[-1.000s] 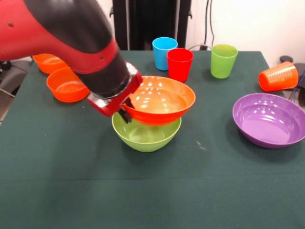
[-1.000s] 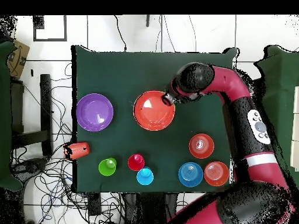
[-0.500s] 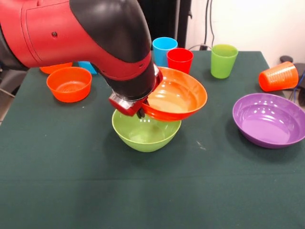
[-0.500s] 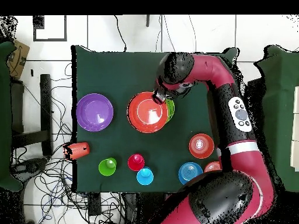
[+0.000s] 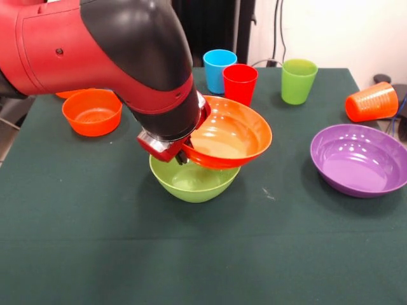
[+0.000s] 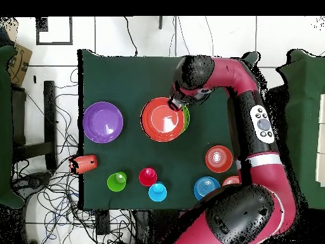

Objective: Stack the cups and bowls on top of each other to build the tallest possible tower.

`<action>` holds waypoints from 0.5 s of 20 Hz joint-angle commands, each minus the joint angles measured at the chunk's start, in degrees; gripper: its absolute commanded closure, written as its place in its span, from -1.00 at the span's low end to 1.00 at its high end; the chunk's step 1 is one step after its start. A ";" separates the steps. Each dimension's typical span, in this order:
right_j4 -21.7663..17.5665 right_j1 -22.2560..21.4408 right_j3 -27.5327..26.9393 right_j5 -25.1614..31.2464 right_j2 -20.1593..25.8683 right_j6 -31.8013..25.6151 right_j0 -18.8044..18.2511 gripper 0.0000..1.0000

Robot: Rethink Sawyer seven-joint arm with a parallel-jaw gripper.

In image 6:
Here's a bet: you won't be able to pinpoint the black metal leg frame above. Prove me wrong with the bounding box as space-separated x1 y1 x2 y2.
11 80 58 171

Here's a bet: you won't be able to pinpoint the dark green tablecloth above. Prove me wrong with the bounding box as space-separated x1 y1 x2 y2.
77 48 260 211

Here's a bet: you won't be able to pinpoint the black caster base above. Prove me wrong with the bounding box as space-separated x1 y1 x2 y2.
12 171 53 196

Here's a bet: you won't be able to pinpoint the blue cup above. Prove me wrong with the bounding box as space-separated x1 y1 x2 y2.
148 182 168 203

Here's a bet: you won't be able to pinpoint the cardboard box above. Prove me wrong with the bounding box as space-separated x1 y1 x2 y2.
7 42 33 88

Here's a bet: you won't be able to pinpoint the blue bowl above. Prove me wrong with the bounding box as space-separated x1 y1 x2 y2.
193 176 221 201

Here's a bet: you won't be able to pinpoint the black floor cable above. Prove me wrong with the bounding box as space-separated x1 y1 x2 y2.
123 16 139 57

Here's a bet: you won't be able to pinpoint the green bowl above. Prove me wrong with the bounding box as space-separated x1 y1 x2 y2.
181 104 191 135

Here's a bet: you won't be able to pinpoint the red cup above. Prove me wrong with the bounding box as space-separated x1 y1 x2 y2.
138 166 158 187

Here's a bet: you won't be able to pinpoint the black square floor frame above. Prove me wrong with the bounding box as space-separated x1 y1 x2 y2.
36 16 74 46

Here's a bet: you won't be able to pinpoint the green cup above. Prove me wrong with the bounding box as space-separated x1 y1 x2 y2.
107 171 128 193

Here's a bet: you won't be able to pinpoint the black power strip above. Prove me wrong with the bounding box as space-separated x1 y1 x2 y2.
95 210 111 236

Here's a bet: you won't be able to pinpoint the orange cup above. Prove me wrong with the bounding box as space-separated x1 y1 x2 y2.
68 154 98 175

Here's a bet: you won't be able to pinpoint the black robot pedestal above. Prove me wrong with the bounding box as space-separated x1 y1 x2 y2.
134 210 183 244

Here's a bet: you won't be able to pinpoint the green cloth side table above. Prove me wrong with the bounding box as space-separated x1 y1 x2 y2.
275 48 325 210
0 44 26 209

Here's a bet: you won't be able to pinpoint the wide orange bowl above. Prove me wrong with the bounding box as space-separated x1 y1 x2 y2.
140 97 186 142

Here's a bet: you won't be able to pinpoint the white boxes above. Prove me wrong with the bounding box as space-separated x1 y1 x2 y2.
315 93 325 187

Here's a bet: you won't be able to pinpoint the small orange bowl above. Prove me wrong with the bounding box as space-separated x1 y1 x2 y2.
204 145 234 174
222 175 241 187

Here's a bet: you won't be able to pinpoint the purple bowl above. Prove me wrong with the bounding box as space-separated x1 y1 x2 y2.
82 101 124 144

